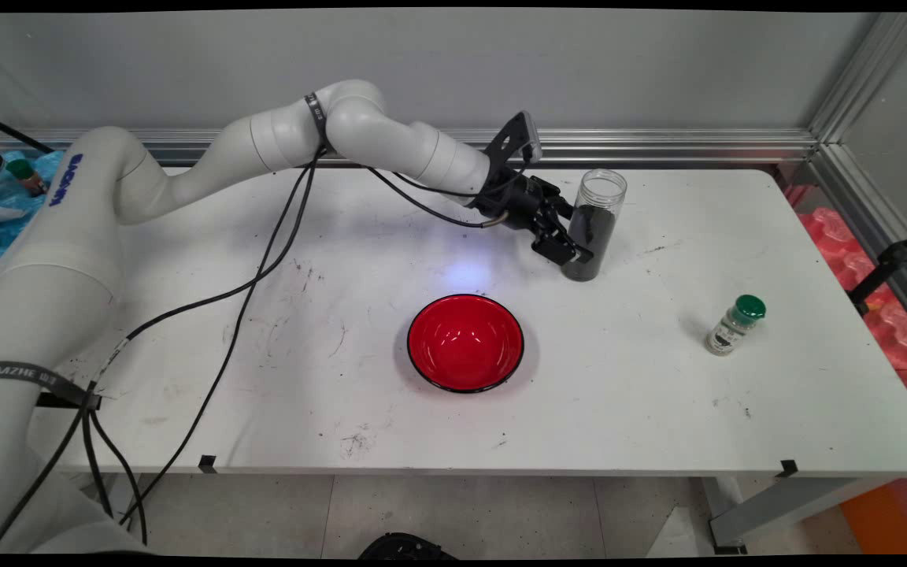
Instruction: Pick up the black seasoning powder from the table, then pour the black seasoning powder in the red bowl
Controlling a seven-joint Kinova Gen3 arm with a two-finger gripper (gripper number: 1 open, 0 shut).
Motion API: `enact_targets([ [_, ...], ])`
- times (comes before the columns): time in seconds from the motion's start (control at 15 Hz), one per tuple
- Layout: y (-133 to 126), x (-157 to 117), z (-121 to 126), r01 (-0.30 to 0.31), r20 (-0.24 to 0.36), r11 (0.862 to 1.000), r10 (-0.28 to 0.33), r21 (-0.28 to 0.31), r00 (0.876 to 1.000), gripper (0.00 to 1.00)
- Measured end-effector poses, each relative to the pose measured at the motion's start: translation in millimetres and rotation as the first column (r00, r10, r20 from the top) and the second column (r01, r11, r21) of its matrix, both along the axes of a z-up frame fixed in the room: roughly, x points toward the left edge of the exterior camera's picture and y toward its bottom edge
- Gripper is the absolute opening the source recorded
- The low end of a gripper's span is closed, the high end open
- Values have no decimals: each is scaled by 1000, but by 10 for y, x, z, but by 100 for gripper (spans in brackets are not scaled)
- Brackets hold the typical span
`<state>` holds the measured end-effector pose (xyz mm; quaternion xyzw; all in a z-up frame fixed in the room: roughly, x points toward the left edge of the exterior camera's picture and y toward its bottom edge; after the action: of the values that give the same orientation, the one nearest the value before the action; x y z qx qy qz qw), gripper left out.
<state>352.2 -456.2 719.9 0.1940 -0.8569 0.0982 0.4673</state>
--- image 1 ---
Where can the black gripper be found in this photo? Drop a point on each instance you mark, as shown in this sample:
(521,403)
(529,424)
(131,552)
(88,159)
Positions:
(520,201)

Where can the clear jar with black seeds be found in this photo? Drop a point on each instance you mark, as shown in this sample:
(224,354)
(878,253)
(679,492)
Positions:
(605,236)

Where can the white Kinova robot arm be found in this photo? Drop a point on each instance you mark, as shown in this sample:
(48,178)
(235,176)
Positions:
(186,181)

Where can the red bowl with black rim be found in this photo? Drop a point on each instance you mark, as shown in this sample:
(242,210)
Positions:
(465,339)

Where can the green-capped spice bottle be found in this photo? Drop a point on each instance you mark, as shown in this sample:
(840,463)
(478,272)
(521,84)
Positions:
(729,331)

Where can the black tripod stand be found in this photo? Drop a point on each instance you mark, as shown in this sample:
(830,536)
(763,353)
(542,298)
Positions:
(890,256)

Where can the black tape piece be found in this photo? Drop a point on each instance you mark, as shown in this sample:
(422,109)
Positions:
(208,465)
(787,468)

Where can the grey table leg with foot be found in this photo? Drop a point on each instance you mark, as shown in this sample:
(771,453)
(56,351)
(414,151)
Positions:
(776,504)

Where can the red plastic bags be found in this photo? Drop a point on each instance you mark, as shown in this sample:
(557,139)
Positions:
(898,335)

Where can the black round floor object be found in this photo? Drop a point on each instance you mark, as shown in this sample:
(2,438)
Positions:
(406,547)

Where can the orange box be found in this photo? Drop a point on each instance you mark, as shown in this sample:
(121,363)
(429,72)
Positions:
(894,520)

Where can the small bottle with green lid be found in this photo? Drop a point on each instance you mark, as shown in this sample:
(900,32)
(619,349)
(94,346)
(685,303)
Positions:
(27,177)

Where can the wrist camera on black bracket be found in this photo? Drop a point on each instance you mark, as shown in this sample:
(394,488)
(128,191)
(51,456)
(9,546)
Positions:
(512,142)

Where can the long aluminium frame rail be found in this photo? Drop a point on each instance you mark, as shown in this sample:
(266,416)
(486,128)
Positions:
(658,146)

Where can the short aluminium frame rail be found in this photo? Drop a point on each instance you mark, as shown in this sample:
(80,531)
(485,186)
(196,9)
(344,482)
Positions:
(871,213)

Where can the aluminium frame post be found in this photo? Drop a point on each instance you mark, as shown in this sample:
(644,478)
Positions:
(871,71)

